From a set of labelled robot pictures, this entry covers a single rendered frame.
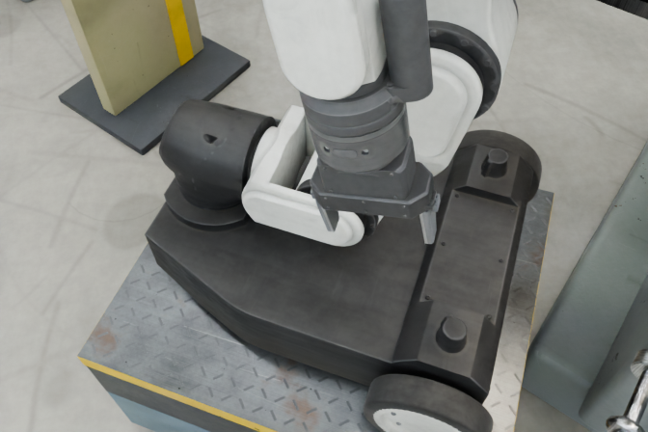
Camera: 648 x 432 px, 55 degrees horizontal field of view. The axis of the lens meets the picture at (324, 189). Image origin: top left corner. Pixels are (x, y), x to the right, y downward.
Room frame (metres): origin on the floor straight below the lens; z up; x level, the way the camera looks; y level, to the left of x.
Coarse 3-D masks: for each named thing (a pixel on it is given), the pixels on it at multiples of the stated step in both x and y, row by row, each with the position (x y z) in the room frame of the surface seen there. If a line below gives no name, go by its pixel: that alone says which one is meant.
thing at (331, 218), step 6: (312, 192) 0.39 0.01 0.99; (312, 198) 0.39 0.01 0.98; (318, 204) 0.38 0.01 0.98; (324, 210) 0.38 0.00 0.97; (330, 210) 0.38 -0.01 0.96; (336, 210) 0.39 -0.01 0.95; (324, 216) 0.38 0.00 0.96; (330, 216) 0.38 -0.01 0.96; (336, 216) 0.39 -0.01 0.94; (324, 222) 0.38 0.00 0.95; (330, 222) 0.38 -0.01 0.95; (336, 222) 0.39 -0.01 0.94; (330, 228) 0.38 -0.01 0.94; (336, 228) 0.38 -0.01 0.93
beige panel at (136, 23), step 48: (96, 0) 1.47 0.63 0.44; (144, 0) 1.59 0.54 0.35; (192, 0) 1.74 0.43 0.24; (96, 48) 1.43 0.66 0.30; (144, 48) 1.55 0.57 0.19; (192, 48) 1.70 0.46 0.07; (96, 96) 1.50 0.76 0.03; (144, 96) 1.50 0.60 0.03; (192, 96) 1.50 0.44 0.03; (144, 144) 1.29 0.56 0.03
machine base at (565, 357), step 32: (640, 160) 1.09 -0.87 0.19; (640, 192) 0.98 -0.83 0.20; (608, 224) 0.88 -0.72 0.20; (640, 224) 0.88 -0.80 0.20; (608, 256) 0.78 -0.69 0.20; (640, 256) 0.78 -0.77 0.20; (576, 288) 0.70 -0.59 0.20; (608, 288) 0.70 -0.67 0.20; (576, 320) 0.62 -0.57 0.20; (608, 320) 0.62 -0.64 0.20; (544, 352) 0.54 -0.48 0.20; (576, 352) 0.54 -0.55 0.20; (544, 384) 0.51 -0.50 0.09; (576, 384) 0.48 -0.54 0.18; (576, 416) 0.45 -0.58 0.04
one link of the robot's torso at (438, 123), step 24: (432, 48) 0.52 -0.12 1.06; (432, 72) 0.50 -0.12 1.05; (456, 72) 0.50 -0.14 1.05; (432, 96) 0.50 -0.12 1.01; (456, 96) 0.49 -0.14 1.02; (480, 96) 0.49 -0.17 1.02; (408, 120) 0.51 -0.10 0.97; (432, 120) 0.50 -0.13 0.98; (456, 120) 0.49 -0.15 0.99; (432, 144) 0.50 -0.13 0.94; (456, 144) 0.50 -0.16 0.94; (312, 168) 0.63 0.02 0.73; (432, 168) 0.52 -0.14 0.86; (360, 216) 0.55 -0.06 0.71
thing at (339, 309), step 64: (192, 128) 0.70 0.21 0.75; (256, 128) 0.69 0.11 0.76; (192, 192) 0.65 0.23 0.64; (448, 192) 0.69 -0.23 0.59; (512, 192) 0.67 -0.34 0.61; (192, 256) 0.56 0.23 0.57; (256, 256) 0.56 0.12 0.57; (320, 256) 0.56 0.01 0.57; (384, 256) 0.56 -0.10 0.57; (448, 256) 0.55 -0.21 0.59; (512, 256) 0.55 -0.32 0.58; (256, 320) 0.45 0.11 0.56; (320, 320) 0.44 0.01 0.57; (384, 320) 0.44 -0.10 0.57; (448, 320) 0.40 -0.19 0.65; (448, 384) 0.34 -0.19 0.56
